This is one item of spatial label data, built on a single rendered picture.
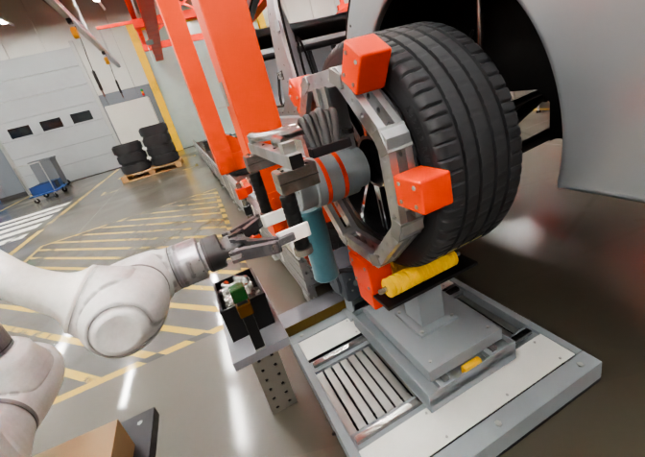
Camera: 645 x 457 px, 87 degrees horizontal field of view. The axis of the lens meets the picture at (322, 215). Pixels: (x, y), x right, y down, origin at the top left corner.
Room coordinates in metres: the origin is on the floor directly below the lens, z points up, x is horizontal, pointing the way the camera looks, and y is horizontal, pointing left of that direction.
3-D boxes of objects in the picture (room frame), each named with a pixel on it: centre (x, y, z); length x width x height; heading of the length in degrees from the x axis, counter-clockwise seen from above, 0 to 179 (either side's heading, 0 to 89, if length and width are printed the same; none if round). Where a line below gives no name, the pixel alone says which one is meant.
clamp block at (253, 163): (1.04, 0.14, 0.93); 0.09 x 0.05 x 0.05; 108
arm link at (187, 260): (0.64, 0.28, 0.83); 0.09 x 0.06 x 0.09; 18
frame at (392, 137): (0.95, -0.11, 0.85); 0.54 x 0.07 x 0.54; 18
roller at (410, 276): (0.86, -0.24, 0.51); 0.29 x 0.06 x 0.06; 108
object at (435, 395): (1.02, -0.26, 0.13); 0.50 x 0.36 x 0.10; 18
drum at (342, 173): (0.92, -0.04, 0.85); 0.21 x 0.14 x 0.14; 108
